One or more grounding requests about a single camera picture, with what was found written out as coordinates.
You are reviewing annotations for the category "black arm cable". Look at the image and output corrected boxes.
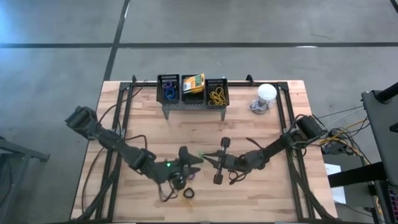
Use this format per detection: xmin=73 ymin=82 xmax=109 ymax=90
xmin=228 ymin=136 xmax=265 ymax=186
xmin=124 ymin=134 xmax=149 ymax=151

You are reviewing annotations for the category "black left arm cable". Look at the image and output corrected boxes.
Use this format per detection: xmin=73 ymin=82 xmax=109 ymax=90
xmin=124 ymin=134 xmax=149 ymax=151

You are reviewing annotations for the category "yellow crayons box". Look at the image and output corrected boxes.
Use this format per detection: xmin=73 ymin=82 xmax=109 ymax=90
xmin=182 ymin=73 xmax=206 ymax=95

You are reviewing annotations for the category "white paper sheet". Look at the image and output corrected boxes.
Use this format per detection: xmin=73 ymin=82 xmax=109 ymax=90
xmin=324 ymin=163 xmax=347 ymax=205

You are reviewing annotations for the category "white mushroom lamp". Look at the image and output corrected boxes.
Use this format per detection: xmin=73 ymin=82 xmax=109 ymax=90
xmin=252 ymin=83 xmax=278 ymax=115

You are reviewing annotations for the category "black slotted plastic basket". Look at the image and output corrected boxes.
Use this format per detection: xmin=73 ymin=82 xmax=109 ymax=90
xmin=156 ymin=73 xmax=181 ymax=104
xmin=205 ymin=78 xmax=230 ymax=107
xmin=180 ymin=74 xmax=206 ymax=105

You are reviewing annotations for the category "white lamp cable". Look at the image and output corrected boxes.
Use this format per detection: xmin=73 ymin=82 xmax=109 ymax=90
xmin=248 ymin=98 xmax=276 ymax=114

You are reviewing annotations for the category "grey metal cart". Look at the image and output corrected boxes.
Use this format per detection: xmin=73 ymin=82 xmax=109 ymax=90
xmin=361 ymin=82 xmax=398 ymax=187

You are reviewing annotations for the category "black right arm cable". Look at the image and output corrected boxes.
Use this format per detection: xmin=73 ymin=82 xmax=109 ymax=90
xmin=228 ymin=136 xmax=265 ymax=186

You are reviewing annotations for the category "black aluminium rig frame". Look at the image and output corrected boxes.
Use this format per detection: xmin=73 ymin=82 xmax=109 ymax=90
xmin=73 ymin=74 xmax=338 ymax=223

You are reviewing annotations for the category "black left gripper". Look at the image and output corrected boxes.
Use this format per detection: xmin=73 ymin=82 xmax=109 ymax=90
xmin=156 ymin=146 xmax=205 ymax=191

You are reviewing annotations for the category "brown cable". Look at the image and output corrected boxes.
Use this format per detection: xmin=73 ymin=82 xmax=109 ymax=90
xmin=80 ymin=146 xmax=106 ymax=215

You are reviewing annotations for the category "yellow black rubber band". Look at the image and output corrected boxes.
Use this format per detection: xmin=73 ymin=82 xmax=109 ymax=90
xmin=182 ymin=187 xmax=196 ymax=200

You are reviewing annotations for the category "black cart beam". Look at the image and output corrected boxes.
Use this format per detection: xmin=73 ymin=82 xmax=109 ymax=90
xmin=328 ymin=161 xmax=388 ymax=188

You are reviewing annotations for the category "yellow and black cable bundle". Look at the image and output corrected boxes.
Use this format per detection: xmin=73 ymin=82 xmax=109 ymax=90
xmin=317 ymin=105 xmax=373 ymax=166

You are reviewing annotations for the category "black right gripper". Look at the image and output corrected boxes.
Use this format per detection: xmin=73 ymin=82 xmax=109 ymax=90
xmin=203 ymin=137 xmax=250 ymax=185

